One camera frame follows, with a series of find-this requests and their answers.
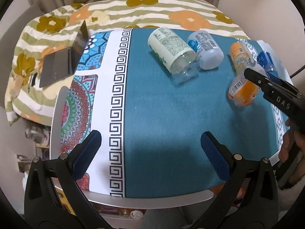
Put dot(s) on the floral striped bed duvet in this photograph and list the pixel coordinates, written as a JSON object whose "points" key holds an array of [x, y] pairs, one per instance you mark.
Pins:
{"points": [[57, 30]]}

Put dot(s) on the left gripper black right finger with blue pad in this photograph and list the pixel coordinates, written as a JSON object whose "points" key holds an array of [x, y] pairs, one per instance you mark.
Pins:
{"points": [[249, 198]]}

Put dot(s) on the translucent white blue label cup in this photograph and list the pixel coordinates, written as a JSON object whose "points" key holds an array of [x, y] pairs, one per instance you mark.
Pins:
{"points": [[209, 54]]}

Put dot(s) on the grey upholstered headboard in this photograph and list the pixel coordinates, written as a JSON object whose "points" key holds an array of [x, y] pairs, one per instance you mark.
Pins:
{"points": [[8, 43]]}

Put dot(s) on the blue patterned tablecloth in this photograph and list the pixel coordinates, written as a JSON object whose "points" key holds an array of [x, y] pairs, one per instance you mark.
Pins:
{"points": [[151, 128]]}

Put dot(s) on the orange peach label cup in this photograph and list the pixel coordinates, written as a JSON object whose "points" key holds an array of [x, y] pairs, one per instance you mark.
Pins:
{"points": [[242, 91]]}

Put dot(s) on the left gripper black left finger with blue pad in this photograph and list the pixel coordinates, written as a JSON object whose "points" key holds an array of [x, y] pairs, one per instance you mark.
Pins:
{"points": [[53, 199]]}

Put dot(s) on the clear cup cream label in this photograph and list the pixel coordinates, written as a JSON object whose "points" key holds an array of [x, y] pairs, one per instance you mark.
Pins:
{"points": [[175, 54]]}

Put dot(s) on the open dark laptop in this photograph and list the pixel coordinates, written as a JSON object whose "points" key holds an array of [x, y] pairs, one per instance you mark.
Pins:
{"points": [[63, 63]]}

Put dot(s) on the person's hand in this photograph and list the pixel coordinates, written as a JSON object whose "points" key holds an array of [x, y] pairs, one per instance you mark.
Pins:
{"points": [[288, 140]]}

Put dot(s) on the orange green label cup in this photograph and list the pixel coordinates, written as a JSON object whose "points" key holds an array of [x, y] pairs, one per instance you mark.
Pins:
{"points": [[241, 57]]}

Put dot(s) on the black smartphone on bed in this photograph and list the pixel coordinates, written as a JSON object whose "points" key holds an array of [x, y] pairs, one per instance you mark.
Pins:
{"points": [[33, 79]]}

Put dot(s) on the blue plastic cup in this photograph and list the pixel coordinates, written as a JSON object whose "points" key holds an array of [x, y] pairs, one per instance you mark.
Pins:
{"points": [[265, 60]]}

